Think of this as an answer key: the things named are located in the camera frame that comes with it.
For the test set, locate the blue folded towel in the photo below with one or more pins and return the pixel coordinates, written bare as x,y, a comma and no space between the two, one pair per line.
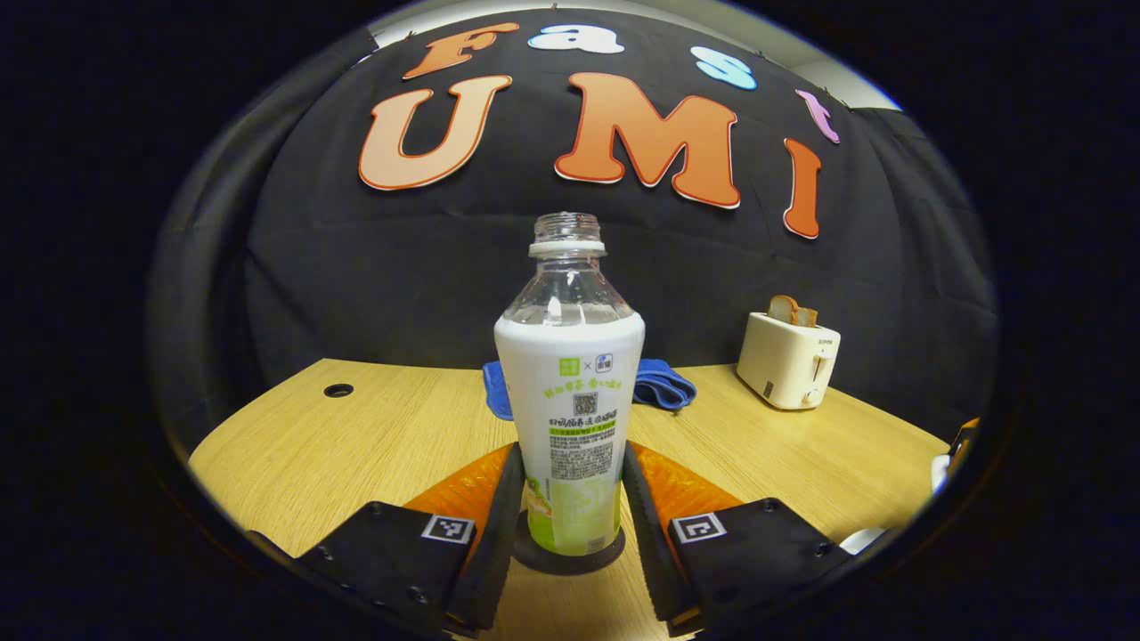
663,387

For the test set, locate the brown bread slice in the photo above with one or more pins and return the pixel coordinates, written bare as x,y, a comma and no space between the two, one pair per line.
807,316
784,309

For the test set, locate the white teacup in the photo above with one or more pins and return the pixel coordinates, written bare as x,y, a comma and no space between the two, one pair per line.
862,540

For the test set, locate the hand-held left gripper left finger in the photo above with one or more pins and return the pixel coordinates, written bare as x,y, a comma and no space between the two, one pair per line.
494,552

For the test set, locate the white toaster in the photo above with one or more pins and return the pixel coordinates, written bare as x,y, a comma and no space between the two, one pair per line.
784,361

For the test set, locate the black backdrop cloth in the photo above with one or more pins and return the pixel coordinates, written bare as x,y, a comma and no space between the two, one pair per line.
401,267

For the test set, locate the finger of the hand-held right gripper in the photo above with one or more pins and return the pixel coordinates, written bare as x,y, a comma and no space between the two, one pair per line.
964,441

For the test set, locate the dark brown round coaster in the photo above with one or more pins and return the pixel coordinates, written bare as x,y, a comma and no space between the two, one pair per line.
570,563

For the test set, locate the white green label water bottle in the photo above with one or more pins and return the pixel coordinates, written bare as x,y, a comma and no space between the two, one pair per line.
570,392

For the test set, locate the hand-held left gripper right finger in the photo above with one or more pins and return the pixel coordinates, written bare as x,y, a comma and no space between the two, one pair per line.
648,543

